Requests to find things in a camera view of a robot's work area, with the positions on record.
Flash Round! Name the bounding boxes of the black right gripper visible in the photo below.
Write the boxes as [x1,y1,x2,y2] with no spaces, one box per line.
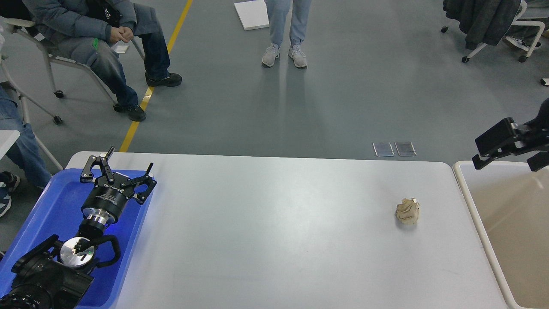
[472,98,549,172]

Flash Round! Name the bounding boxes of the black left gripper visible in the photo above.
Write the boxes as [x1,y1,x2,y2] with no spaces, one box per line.
[80,146,157,225]

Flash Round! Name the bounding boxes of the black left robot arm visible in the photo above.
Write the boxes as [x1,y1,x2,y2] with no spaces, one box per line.
[1,148,157,309]

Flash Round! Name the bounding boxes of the beige plastic bin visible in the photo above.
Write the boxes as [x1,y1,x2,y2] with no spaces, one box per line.
[453,161,549,309]

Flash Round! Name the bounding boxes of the blue plastic tray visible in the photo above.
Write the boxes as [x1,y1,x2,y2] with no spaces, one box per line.
[0,169,151,309]

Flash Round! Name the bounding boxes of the white office chair right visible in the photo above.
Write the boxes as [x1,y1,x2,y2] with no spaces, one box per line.
[462,0,548,63]

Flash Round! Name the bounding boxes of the white chair far left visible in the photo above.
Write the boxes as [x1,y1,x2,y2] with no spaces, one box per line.
[0,56,64,171]

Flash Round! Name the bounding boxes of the person in blue jeans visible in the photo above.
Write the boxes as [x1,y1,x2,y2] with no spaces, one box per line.
[0,87,52,216]

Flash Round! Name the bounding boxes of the right clear floor plate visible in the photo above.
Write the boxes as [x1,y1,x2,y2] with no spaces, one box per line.
[395,142,417,157]

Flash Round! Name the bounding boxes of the clear floor plate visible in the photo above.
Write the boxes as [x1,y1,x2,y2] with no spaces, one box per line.
[395,142,417,157]
[372,142,395,157]

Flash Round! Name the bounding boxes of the left clear floor plate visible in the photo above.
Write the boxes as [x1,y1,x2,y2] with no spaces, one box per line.
[372,142,395,157]

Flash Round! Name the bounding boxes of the crumpled brown paper ball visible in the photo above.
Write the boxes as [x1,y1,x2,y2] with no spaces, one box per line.
[395,197,420,225]

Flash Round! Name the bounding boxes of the dark jacket on chair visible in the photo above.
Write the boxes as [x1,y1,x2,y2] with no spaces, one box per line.
[443,0,521,50]

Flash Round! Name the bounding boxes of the seated person grey jacket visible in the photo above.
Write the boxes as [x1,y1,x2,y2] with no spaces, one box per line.
[23,0,182,121]

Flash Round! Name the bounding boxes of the white chair with wheels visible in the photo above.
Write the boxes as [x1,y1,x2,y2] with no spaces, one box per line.
[4,19,146,122]

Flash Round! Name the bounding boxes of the white board on floor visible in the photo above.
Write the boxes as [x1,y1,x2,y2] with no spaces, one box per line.
[234,0,269,30]

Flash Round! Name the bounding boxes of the standing person light jeans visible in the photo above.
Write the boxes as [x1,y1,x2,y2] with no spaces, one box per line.
[262,0,312,69]

